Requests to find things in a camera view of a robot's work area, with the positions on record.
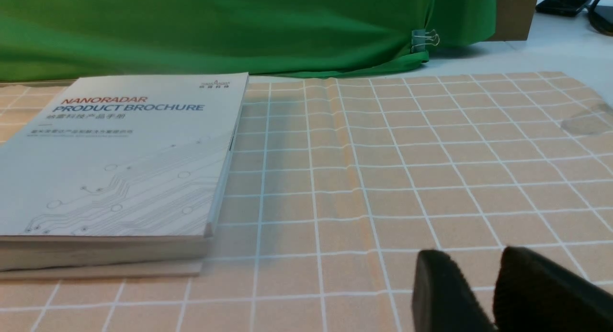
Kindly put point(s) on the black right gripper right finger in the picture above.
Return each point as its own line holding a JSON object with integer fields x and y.
{"x": 535, "y": 294}

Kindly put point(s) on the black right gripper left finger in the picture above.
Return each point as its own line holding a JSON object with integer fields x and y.
{"x": 442, "y": 300}

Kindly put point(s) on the black lamp base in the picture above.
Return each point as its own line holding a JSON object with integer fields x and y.
{"x": 601, "y": 18}

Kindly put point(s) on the orange checkered tablecloth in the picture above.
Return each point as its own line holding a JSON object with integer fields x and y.
{"x": 336, "y": 186}

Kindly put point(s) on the book under white brochure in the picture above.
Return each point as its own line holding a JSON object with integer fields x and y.
{"x": 148, "y": 269}

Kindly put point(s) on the silver binder clip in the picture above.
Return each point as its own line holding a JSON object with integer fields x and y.
{"x": 421, "y": 39}

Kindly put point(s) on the brown cardboard box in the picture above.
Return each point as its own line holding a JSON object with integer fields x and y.
{"x": 513, "y": 20}

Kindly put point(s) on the black smartphone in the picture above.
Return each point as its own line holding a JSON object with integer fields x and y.
{"x": 569, "y": 8}

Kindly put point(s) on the white product brochure book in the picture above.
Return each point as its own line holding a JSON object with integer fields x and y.
{"x": 119, "y": 169}

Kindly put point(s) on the green backdrop cloth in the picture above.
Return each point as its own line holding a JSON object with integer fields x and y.
{"x": 68, "y": 39}

